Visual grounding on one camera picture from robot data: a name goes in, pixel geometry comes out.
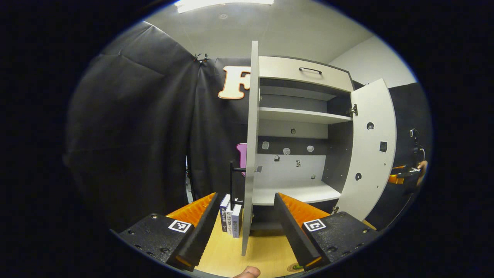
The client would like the thick white cabinet shelf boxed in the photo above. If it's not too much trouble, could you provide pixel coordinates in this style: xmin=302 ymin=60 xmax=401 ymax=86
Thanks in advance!
xmin=253 ymin=181 xmax=342 ymax=206

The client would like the black left door handle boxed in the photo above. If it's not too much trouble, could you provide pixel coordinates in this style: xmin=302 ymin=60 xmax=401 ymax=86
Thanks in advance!
xmin=230 ymin=161 xmax=247 ymax=205

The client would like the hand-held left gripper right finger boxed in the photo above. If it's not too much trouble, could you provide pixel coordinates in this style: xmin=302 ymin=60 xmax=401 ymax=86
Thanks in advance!
xmin=273 ymin=192 xmax=381 ymax=271

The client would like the white cabinet door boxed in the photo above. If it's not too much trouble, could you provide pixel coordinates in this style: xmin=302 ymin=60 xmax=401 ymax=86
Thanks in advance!
xmin=241 ymin=41 xmax=260 ymax=256
xmin=335 ymin=78 xmax=397 ymax=221

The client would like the white drawer front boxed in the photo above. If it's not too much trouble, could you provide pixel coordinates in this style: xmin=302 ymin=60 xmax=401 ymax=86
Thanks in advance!
xmin=259 ymin=56 xmax=354 ymax=93

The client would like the thin white cabinet shelf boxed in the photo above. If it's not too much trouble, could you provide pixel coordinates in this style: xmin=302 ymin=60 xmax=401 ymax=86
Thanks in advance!
xmin=259 ymin=107 xmax=352 ymax=125

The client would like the dark blue book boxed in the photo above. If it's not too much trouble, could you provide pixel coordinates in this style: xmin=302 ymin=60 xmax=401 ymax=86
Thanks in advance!
xmin=219 ymin=194 xmax=231 ymax=233

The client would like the grey blue book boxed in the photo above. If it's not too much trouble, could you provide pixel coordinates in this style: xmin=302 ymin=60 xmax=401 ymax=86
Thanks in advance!
xmin=232 ymin=204 xmax=243 ymax=239

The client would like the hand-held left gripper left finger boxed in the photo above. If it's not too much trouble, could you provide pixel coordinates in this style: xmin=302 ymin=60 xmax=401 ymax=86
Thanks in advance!
xmin=116 ymin=192 xmax=219 ymax=271

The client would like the grey and white cabinet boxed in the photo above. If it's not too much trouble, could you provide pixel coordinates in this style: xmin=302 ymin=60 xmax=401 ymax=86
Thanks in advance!
xmin=258 ymin=56 xmax=355 ymax=232

